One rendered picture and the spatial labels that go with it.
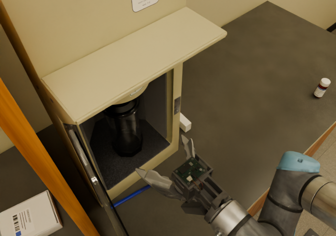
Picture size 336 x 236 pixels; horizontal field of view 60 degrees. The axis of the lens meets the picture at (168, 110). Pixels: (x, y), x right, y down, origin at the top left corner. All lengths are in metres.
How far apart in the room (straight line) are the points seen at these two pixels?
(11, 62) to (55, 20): 0.56
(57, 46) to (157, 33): 0.18
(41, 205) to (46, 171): 0.48
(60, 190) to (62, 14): 0.31
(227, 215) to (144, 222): 0.39
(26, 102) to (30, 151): 0.66
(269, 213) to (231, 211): 0.10
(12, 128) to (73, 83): 0.12
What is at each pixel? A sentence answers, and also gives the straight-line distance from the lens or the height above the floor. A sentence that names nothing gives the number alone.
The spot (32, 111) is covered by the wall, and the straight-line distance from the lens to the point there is 1.16.
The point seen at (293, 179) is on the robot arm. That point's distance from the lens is 0.64.
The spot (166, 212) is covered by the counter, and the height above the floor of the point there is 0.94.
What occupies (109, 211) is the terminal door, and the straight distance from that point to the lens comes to 0.48.
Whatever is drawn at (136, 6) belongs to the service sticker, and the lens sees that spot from 0.54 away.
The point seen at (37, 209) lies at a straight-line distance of 0.99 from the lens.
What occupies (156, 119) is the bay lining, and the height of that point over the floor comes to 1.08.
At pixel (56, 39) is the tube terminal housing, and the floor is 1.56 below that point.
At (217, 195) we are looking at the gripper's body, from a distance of 0.60.
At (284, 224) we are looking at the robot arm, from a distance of 0.68.
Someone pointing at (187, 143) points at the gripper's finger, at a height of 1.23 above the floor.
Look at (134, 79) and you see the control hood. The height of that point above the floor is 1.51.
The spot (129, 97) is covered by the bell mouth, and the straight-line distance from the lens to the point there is 0.69.
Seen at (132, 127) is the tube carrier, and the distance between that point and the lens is 0.84.
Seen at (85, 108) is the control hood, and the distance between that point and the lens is 0.44.
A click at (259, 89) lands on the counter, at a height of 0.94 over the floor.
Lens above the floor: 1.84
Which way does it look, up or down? 51 degrees down
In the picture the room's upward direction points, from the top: straight up
